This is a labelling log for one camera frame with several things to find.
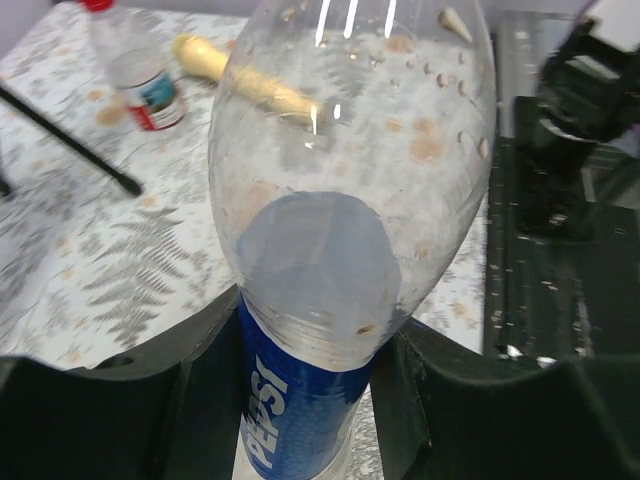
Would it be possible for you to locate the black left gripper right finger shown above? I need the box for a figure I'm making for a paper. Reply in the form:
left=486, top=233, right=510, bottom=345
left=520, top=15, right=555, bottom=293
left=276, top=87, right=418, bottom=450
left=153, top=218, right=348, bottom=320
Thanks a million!
left=371, top=320, right=639, bottom=479

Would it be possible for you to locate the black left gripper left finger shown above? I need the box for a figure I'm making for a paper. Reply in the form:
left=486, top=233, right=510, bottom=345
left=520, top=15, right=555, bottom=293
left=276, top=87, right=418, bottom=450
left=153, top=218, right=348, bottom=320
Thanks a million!
left=1, top=288, right=243, bottom=479

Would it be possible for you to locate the Pepsi label clear bottle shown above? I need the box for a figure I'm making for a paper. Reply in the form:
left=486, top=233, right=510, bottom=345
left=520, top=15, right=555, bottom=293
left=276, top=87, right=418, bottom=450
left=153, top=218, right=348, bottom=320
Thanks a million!
left=209, top=1, right=496, bottom=479

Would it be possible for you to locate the red label clear bottle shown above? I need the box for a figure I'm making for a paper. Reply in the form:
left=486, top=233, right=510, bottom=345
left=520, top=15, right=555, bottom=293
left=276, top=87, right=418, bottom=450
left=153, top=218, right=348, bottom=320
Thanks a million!
left=86, top=1, right=186, bottom=131

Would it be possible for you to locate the red bottle cap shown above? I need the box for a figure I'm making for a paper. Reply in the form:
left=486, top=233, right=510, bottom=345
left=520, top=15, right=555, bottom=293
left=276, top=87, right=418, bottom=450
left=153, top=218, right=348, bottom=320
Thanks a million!
left=80, top=0, right=115, bottom=13

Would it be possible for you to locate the floral tablecloth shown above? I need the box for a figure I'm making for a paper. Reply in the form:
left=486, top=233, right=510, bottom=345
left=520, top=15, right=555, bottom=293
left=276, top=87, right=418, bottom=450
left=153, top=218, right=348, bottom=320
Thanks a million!
left=1, top=4, right=265, bottom=479

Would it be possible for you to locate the black music stand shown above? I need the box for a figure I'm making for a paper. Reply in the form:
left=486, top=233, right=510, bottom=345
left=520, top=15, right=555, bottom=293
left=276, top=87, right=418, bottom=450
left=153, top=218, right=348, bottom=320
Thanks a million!
left=1, top=83, right=143, bottom=197

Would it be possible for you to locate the cream toy microphone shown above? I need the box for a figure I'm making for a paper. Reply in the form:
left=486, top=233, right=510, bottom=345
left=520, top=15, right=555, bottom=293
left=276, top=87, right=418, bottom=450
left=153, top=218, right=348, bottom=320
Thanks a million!
left=172, top=34, right=325, bottom=124

